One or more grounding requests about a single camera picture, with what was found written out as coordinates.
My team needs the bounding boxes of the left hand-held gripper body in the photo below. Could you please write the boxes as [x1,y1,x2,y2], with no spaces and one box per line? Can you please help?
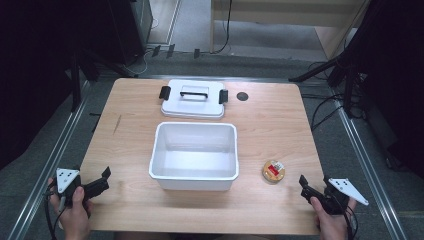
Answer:
[54,167,105,208]

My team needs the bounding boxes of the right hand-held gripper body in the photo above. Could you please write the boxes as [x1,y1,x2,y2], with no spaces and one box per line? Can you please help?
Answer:
[308,176,370,216]

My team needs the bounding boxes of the person's right hand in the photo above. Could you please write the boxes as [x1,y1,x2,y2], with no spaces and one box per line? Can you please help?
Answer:
[309,195,358,240]

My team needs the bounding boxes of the person's left hand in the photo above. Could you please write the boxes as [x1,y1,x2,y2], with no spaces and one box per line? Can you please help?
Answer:
[48,177,95,240]

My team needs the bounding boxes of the round snack packet red label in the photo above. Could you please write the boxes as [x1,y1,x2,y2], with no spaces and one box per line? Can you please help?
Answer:
[261,159,287,184]

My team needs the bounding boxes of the white plastic storage box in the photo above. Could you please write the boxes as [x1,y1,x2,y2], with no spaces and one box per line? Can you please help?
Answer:
[148,121,240,192]

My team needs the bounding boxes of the black tripod stand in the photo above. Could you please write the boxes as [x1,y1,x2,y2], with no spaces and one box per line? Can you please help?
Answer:
[67,48,138,113]
[287,54,369,120]

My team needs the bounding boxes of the dark curtain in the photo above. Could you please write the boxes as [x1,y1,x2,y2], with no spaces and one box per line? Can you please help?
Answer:
[0,0,116,172]
[339,0,424,182]

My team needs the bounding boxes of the black cabinet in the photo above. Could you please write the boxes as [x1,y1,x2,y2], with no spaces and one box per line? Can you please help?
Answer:
[105,0,155,67]

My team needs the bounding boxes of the light wooden furniture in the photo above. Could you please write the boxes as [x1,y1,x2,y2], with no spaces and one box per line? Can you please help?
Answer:
[209,0,372,62]

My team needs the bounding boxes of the metal floor rail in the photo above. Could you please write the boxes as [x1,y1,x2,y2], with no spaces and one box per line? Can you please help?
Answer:
[5,79,92,240]
[330,87,410,240]

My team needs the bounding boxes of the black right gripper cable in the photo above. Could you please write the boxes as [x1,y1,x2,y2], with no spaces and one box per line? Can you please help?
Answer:
[342,204,360,240]

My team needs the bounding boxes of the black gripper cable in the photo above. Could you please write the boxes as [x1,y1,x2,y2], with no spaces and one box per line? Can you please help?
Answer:
[43,186,65,240]
[342,204,360,240]

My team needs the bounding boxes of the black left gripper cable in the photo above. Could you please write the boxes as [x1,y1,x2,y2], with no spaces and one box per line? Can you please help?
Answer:
[43,186,65,240]

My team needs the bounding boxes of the black floor cables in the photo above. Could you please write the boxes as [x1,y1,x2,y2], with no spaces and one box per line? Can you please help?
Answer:
[300,60,348,132]

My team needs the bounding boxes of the white lid with black handle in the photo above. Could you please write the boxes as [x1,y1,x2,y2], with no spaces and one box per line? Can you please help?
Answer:
[158,78,230,120]

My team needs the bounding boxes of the white floor cable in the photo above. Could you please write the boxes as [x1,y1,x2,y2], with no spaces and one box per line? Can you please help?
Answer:
[130,16,160,77]

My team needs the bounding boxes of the black hanging cable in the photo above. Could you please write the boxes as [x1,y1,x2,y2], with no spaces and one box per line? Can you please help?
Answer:
[211,0,234,55]

